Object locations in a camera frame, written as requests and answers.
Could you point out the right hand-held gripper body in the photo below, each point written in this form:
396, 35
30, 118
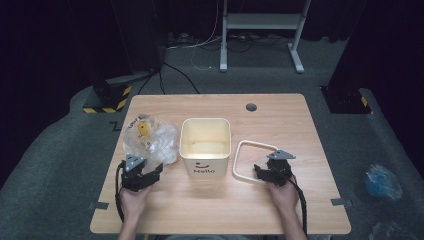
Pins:
279, 170

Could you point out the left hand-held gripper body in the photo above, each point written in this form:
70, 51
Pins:
135, 176

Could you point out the clear plastic bag yellow print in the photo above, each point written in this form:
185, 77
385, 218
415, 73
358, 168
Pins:
153, 140

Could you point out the white square bin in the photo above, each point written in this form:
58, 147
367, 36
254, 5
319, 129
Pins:
205, 165

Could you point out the person's left hand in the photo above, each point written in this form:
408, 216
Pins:
133, 202

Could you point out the person's right hand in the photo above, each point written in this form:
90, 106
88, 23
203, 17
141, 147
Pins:
285, 197

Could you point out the grey tape strip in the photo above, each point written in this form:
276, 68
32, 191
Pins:
340, 201
99, 205

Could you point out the black yellow striped base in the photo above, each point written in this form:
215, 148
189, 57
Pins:
106, 100
346, 100

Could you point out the blue plastic bag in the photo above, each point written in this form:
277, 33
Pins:
381, 182

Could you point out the black pillar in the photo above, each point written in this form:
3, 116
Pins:
136, 36

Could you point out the white metal stand frame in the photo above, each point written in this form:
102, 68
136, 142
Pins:
263, 20

